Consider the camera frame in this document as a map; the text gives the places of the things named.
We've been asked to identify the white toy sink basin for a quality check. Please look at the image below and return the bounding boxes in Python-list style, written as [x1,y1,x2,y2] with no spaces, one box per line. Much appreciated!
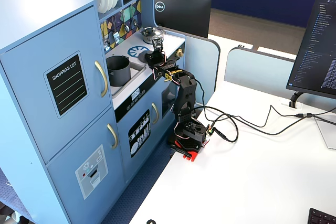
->
[109,61,146,97]

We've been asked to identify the red and black robot base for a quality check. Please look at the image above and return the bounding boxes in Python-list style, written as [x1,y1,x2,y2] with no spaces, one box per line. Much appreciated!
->
[167,129,211,163]

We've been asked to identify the black Dell monitor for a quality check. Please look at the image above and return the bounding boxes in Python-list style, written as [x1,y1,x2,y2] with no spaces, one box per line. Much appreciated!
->
[153,0,212,38]

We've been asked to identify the long gold fridge handle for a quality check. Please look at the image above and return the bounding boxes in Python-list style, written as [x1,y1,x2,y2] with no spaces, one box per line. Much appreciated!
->
[94,60,109,98]

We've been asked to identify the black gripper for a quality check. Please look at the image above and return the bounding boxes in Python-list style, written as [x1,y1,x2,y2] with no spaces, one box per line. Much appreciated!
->
[144,50,169,69]

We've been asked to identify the hanging slotted spatula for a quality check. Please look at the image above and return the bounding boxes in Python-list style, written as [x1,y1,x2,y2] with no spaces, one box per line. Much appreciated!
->
[112,15,121,44]

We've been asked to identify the silver pot with lid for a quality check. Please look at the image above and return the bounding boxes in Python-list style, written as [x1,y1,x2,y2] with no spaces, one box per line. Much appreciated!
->
[140,26,165,45]

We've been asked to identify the silver monitor base plate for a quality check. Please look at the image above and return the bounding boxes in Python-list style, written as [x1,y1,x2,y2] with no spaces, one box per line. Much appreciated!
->
[313,115,336,150]

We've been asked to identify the hanging round strainer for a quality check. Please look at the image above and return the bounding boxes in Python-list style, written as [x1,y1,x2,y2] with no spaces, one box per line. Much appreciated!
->
[103,22,111,51]

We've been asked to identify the short gold fridge handle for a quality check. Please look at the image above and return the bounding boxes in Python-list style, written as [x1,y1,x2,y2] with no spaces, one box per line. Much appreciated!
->
[107,123,119,150]

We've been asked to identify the black keyboard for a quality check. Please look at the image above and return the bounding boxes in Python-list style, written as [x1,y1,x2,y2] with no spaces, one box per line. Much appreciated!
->
[307,207,336,224]

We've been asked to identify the hanging silver spoon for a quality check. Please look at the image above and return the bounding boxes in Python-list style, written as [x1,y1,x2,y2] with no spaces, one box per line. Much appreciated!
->
[132,5,139,27]

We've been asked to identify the small wrist camera board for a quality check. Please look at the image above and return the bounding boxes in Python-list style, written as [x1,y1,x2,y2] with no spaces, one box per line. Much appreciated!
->
[151,37,164,52]

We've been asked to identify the hanging silver ladle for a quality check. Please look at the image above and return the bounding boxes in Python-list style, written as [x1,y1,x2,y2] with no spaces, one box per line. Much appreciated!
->
[122,10,131,33]

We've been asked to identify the dark gray pot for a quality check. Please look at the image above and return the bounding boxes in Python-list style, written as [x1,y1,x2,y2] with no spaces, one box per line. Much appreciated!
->
[106,55,131,87]

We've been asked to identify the blue toy kitchen unit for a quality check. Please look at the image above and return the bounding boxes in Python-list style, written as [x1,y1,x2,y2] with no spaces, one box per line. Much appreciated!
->
[0,0,186,224]

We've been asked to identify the light blue desk divider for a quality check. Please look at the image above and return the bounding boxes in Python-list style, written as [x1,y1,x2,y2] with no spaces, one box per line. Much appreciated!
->
[224,47,336,111]
[157,26,221,104]

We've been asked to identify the gold dishwasher door handle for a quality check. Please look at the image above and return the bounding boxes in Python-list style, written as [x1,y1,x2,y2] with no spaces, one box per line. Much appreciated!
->
[151,102,160,125]

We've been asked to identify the monitor with lit screen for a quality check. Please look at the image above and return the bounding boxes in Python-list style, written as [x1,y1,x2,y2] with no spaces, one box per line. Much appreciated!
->
[286,0,336,101]

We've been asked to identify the thick black cable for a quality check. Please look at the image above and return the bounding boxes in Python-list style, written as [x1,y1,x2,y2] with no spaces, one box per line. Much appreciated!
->
[195,79,336,144]

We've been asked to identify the thin black cable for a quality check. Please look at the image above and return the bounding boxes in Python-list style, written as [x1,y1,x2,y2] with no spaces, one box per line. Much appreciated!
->
[194,104,336,130]

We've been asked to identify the dark gray pot lid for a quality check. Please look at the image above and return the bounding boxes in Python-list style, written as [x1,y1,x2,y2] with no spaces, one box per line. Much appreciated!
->
[138,51,153,63]

